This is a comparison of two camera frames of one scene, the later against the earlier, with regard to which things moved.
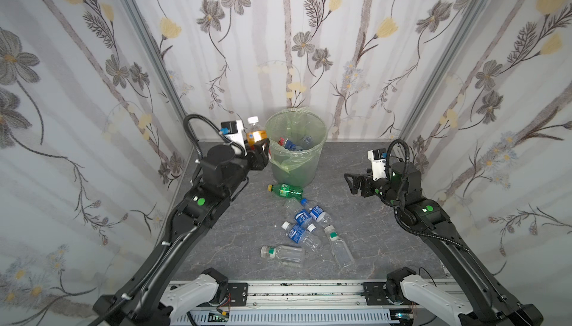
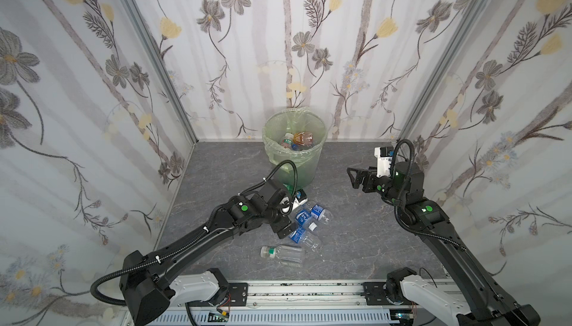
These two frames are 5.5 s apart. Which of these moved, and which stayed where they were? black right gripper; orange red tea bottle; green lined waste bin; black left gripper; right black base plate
Moved: black left gripper; orange red tea bottle
Stayed: black right gripper; right black base plate; green lined waste bin
